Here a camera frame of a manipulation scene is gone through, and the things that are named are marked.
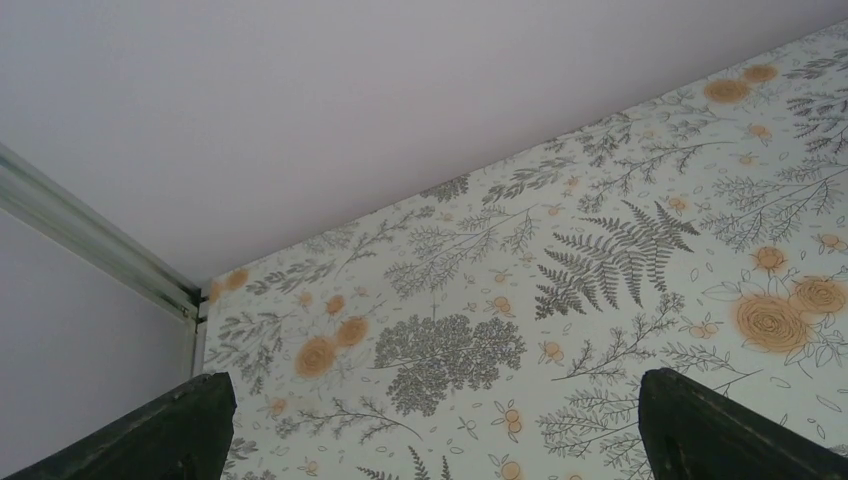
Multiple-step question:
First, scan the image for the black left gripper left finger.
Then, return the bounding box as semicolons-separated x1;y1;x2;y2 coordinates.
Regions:
8;373;236;480

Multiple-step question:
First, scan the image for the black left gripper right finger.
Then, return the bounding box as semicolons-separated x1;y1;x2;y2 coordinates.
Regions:
638;368;847;480

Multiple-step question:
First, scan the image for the floral patterned table mat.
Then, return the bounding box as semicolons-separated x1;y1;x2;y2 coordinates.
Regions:
203;22;847;479

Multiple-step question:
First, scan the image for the aluminium corner frame post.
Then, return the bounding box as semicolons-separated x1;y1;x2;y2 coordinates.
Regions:
1;145;204;376

